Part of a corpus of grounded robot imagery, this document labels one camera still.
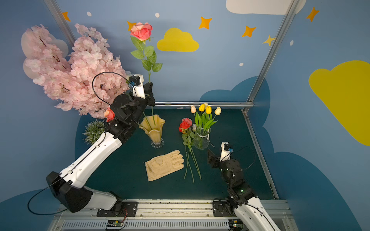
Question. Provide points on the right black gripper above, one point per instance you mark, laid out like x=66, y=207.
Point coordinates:
x=215, y=161

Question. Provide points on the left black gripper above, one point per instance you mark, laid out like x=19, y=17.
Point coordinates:
x=147, y=96

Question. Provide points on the cream tulip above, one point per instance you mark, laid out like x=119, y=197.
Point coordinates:
x=195, y=113

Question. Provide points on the yellow tulip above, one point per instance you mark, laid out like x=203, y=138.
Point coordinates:
x=201, y=118
x=207, y=117

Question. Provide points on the red rose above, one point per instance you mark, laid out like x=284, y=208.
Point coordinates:
x=187, y=135

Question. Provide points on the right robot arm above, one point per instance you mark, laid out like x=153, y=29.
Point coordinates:
x=242, y=201

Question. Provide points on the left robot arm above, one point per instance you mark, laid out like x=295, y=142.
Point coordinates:
x=68, y=186

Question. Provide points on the yellow fluted glass vase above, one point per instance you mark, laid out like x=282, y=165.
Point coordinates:
x=153, y=128

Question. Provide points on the clear glass ribbon vase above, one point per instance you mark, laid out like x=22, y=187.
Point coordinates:
x=202, y=138

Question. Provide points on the small green potted plant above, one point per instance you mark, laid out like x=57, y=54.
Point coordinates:
x=93, y=131

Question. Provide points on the beige work glove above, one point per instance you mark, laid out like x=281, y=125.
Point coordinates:
x=164, y=165

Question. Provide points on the pink cherry blossom tree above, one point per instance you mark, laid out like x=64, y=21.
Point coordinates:
x=88, y=81

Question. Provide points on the right green circuit board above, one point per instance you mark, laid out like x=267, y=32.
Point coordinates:
x=235, y=225

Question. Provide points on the green circuit board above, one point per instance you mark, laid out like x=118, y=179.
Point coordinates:
x=235, y=225
x=115, y=224

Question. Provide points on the left green circuit board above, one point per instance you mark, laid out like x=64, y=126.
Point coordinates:
x=115, y=224

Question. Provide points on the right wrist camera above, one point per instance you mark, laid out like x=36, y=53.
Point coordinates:
x=226, y=151

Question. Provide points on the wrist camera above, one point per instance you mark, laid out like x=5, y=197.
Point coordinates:
x=226, y=151
x=137, y=84

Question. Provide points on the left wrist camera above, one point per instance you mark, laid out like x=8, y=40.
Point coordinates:
x=137, y=84

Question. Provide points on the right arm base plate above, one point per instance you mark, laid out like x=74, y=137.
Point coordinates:
x=224, y=208

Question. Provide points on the aluminium mounting rail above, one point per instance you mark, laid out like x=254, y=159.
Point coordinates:
x=169, y=215

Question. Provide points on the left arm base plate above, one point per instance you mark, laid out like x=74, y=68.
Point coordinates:
x=120, y=209

